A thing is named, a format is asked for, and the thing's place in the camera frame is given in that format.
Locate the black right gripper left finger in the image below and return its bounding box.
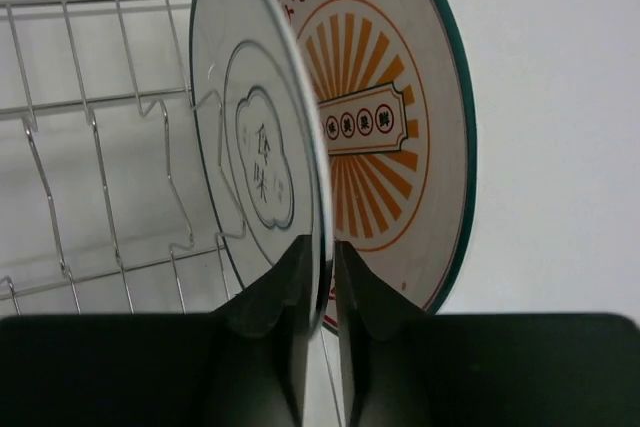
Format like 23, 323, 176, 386
1, 235, 312, 426

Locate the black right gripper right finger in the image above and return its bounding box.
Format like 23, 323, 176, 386
335, 241, 639, 426

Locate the white plate with green rings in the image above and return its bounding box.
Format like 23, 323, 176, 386
189, 0, 334, 331

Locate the white plate with orange sunburst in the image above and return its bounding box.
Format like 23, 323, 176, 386
279, 0, 477, 313

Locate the wire dish rack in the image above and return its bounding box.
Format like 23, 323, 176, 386
1, 0, 246, 322

